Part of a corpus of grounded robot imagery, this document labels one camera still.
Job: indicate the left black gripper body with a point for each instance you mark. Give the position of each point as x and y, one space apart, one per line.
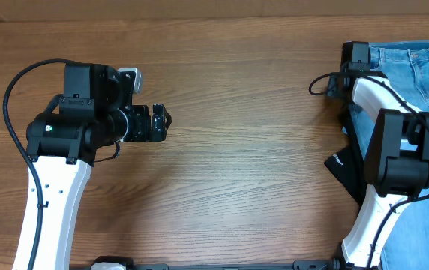
139 127

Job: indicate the light blue denim jeans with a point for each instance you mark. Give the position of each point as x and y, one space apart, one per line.
406 65

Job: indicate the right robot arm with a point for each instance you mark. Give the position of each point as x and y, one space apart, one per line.
396 164

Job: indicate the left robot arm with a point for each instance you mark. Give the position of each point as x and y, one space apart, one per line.
94 111

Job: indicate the black garment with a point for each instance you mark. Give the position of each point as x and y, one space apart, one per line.
347 165

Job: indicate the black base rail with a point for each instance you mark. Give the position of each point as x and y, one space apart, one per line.
120 262

